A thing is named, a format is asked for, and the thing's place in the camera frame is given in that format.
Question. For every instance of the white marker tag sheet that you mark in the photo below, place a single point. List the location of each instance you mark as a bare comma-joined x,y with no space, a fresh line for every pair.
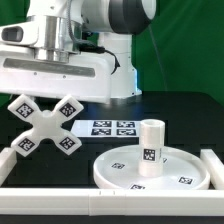
106,128

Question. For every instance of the white cross-shaped table base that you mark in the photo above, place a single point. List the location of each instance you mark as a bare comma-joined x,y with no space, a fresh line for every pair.
45,124

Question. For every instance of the white U-shaped fence frame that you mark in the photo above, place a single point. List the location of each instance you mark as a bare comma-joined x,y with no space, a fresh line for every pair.
129,202

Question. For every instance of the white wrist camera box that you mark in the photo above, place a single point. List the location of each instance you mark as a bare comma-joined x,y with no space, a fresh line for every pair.
24,34

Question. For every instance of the white round table top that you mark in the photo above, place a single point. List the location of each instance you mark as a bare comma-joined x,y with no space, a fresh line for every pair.
130,167

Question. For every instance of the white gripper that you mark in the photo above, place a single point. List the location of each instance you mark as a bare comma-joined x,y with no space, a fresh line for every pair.
87,76

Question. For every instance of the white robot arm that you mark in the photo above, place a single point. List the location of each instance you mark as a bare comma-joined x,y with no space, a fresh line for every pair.
81,48

